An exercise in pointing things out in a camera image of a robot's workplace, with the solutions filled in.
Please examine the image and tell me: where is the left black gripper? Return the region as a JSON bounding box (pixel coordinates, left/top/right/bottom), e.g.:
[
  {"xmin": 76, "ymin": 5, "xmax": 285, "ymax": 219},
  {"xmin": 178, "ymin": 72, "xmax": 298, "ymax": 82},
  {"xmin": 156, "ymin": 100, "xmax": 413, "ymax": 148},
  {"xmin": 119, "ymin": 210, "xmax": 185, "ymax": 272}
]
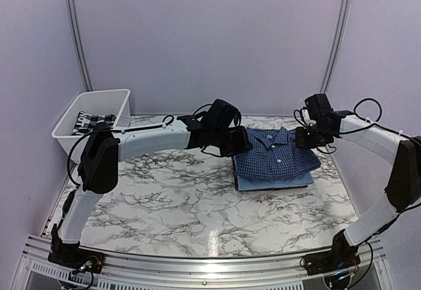
[{"xmin": 212, "ymin": 126, "xmax": 253, "ymax": 158}]

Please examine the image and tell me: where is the white plastic bin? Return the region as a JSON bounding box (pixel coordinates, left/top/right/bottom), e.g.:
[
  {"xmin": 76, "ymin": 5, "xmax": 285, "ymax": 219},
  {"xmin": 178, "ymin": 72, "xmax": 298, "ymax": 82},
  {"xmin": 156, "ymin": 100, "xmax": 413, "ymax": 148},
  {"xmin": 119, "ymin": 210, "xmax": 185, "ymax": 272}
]
[{"xmin": 51, "ymin": 89, "xmax": 131, "ymax": 155}]

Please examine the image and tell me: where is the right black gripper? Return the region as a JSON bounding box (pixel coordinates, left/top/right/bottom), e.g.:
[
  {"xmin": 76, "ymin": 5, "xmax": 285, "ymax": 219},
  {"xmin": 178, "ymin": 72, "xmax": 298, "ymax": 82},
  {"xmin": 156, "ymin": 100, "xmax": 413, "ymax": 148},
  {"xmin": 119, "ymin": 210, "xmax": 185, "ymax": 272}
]
[{"xmin": 296, "ymin": 122, "xmax": 332, "ymax": 149}]

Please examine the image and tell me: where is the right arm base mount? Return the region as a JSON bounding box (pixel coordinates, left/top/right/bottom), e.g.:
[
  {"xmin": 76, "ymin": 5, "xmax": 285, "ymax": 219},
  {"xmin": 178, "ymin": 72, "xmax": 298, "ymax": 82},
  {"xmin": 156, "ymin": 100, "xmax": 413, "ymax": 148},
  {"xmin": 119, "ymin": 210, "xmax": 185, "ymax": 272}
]
[{"xmin": 300, "ymin": 230, "xmax": 360, "ymax": 276}]

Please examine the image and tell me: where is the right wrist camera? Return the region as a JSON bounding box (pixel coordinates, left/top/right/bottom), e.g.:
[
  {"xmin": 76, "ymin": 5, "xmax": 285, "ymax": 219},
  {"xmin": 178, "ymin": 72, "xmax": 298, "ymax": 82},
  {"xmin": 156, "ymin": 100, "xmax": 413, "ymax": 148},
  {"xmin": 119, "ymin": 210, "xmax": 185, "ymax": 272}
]
[{"xmin": 299, "ymin": 107, "xmax": 312, "ymax": 124}]

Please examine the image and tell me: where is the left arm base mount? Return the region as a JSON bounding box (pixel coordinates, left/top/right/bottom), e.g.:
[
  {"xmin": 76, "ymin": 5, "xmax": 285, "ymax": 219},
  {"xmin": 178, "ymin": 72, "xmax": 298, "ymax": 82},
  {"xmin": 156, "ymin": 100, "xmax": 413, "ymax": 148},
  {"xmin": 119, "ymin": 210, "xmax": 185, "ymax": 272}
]
[{"xmin": 47, "ymin": 224, "xmax": 105, "ymax": 274}]

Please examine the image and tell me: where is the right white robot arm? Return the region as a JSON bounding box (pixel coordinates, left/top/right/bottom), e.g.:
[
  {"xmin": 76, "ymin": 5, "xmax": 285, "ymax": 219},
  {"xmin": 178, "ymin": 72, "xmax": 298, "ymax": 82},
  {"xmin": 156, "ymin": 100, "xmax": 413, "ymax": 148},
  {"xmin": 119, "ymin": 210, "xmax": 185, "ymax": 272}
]
[{"xmin": 293, "ymin": 93, "xmax": 420, "ymax": 269}]

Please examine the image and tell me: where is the aluminium front frame rail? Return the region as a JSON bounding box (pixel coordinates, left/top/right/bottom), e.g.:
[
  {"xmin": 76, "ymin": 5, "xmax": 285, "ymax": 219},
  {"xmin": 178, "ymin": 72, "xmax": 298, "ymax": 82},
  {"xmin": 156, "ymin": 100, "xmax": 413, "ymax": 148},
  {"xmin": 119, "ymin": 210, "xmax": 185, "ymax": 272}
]
[{"xmin": 11, "ymin": 235, "xmax": 396, "ymax": 289}]

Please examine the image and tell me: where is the dark blue checked shirt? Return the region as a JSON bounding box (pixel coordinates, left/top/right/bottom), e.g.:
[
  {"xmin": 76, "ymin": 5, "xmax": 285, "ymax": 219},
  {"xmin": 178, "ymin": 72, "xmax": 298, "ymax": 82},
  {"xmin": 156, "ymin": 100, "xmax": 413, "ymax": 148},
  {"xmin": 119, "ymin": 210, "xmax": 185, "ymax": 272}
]
[{"xmin": 234, "ymin": 128, "xmax": 321, "ymax": 181}]

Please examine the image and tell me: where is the right corner wall post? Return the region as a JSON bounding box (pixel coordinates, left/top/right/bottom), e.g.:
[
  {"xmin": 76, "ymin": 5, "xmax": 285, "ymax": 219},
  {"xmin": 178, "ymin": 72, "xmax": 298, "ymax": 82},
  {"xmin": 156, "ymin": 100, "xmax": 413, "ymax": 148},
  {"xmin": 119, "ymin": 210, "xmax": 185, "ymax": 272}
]
[{"xmin": 320, "ymin": 0, "xmax": 351, "ymax": 93}]

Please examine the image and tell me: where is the light blue shirt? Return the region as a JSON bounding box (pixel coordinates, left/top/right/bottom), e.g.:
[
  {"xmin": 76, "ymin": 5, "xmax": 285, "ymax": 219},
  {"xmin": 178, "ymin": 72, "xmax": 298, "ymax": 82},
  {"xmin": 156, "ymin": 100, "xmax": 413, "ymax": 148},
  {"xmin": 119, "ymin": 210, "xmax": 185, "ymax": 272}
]
[{"xmin": 234, "ymin": 168, "xmax": 314, "ymax": 192}]

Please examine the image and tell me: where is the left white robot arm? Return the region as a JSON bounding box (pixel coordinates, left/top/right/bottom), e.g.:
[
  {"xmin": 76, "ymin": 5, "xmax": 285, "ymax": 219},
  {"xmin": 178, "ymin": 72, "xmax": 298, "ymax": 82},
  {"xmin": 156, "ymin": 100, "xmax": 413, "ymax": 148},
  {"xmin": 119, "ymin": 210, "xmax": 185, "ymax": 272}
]
[{"xmin": 51, "ymin": 99, "xmax": 253, "ymax": 267}]

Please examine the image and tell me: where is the black white checked shirt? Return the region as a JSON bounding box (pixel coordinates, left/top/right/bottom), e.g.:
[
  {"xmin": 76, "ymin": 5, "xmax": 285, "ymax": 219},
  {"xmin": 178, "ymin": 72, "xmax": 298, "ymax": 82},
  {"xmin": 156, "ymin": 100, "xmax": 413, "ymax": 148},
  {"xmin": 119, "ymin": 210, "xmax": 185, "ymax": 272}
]
[{"xmin": 72, "ymin": 111, "xmax": 116, "ymax": 135}]

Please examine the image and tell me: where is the red black plaid shirt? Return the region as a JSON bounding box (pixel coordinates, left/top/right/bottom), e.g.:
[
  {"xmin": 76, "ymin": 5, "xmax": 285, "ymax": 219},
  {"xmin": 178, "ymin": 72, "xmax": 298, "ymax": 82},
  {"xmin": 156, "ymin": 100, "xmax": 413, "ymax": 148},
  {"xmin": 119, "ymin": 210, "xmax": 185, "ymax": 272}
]
[{"xmin": 232, "ymin": 157, "xmax": 310, "ymax": 193}]

